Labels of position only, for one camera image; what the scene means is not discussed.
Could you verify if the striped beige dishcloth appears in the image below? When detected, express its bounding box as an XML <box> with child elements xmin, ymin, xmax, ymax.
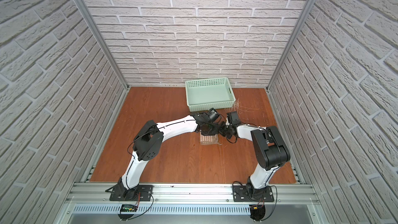
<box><xmin>200</xmin><ymin>134</ymin><xmax>222</xmax><ymax>145</ymax></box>

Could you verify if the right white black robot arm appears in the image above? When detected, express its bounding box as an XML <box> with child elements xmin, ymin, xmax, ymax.
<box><xmin>219</xmin><ymin>112</ymin><xmax>291</xmax><ymax>198</ymax></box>

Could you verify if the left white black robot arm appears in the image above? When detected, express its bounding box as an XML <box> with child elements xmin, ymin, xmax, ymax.
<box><xmin>120</xmin><ymin>108</ymin><xmax>221</xmax><ymax>190</ymax></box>

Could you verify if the mint green plastic basket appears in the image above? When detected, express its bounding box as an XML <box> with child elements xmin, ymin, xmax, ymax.
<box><xmin>185</xmin><ymin>77</ymin><xmax>236</xmax><ymax>112</ymax></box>

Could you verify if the right round controller board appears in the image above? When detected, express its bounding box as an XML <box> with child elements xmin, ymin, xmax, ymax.
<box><xmin>249</xmin><ymin>205</ymin><xmax>266</xmax><ymax>222</ymax></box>

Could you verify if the left green controller board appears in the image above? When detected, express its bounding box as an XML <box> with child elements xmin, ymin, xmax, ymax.
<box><xmin>120</xmin><ymin>204</ymin><xmax>138</xmax><ymax>214</ymax></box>

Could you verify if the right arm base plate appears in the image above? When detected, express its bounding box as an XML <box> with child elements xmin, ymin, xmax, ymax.
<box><xmin>232</xmin><ymin>184</ymin><xmax>274</xmax><ymax>203</ymax></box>

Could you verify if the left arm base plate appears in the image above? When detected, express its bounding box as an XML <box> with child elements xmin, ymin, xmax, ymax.
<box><xmin>105</xmin><ymin>184</ymin><xmax>153</xmax><ymax>202</ymax></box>

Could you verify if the aluminium front rail frame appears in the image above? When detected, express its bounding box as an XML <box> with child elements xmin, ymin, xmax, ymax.
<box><xmin>56</xmin><ymin>183</ymin><xmax>326</xmax><ymax>224</ymax></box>

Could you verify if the right aluminium corner post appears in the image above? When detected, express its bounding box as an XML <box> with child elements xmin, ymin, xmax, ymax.
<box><xmin>265</xmin><ymin>0</ymin><xmax>317</xmax><ymax>92</ymax></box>

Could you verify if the aluminium corner post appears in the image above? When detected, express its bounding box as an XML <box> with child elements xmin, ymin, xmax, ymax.
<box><xmin>73</xmin><ymin>0</ymin><xmax>130</xmax><ymax>91</ymax></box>
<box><xmin>265</xmin><ymin>0</ymin><xmax>317</xmax><ymax>92</ymax></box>

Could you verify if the left aluminium corner post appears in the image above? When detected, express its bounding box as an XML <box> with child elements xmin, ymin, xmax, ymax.
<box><xmin>73</xmin><ymin>0</ymin><xmax>130</xmax><ymax>91</ymax></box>

